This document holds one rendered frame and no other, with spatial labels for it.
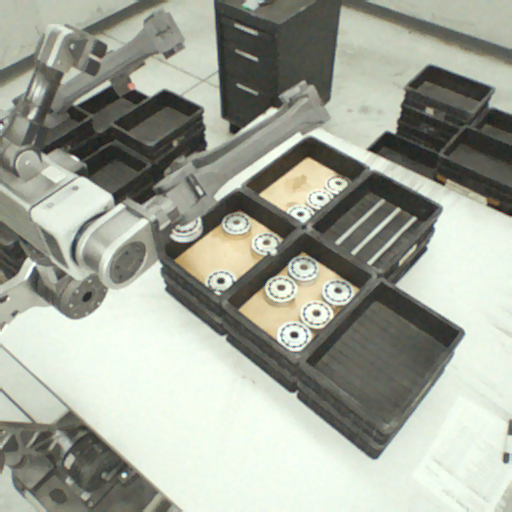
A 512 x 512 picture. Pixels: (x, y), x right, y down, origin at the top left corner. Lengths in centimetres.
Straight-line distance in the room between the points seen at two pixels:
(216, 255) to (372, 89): 259
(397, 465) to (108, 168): 203
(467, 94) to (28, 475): 282
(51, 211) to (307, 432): 99
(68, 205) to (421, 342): 111
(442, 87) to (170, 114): 154
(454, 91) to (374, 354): 204
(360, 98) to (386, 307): 252
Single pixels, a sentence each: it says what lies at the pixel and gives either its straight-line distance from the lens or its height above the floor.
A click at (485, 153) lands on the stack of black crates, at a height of 49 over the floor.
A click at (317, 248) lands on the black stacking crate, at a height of 89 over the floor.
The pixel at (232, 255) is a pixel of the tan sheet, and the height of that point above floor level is 83.
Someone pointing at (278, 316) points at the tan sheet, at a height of 83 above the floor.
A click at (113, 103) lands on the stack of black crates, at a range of 342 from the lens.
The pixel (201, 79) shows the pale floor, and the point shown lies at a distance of 426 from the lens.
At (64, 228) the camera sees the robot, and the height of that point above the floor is 152.
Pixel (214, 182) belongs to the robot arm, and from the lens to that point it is 117.
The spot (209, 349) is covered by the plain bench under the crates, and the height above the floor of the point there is 70.
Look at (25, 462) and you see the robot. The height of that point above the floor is 29.
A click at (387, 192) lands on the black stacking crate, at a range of 206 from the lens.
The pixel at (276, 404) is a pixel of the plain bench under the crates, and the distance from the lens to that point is 171.
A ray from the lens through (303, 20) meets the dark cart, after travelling 316.
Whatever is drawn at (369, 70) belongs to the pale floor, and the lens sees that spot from 441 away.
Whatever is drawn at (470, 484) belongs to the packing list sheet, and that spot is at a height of 70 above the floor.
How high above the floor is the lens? 225
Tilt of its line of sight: 50 degrees down
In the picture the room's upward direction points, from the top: straight up
